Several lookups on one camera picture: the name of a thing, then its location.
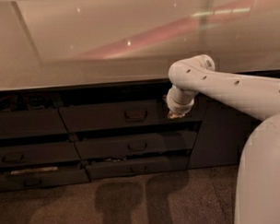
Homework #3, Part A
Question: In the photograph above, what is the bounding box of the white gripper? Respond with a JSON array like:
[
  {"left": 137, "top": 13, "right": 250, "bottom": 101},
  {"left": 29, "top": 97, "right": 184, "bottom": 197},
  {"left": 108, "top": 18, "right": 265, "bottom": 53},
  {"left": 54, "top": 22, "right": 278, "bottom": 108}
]
[{"left": 166, "top": 86, "right": 194, "bottom": 119}]

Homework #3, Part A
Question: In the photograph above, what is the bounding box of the dark grey drawer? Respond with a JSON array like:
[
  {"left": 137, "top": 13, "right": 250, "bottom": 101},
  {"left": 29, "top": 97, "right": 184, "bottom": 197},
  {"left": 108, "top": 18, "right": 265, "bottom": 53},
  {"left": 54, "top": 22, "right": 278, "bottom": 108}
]
[
  {"left": 76, "top": 131, "right": 197, "bottom": 159},
  {"left": 59, "top": 97, "right": 206, "bottom": 132},
  {"left": 0, "top": 109, "right": 67, "bottom": 140},
  {"left": 86, "top": 156, "right": 189, "bottom": 179},
  {"left": 0, "top": 167, "right": 89, "bottom": 192},
  {"left": 0, "top": 142, "right": 80, "bottom": 168}
]

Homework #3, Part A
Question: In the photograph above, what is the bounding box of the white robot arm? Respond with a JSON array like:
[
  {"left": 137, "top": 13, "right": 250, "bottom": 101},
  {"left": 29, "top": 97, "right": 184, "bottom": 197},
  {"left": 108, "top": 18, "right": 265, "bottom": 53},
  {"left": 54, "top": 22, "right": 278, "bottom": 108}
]
[{"left": 166, "top": 54, "right": 280, "bottom": 224}]

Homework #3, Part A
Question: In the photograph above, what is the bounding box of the dark grey cabinet door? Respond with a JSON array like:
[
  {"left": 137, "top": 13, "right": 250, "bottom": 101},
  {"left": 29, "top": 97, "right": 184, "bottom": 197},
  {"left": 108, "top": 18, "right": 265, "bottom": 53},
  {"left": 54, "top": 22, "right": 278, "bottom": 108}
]
[{"left": 188, "top": 100, "right": 252, "bottom": 169}]

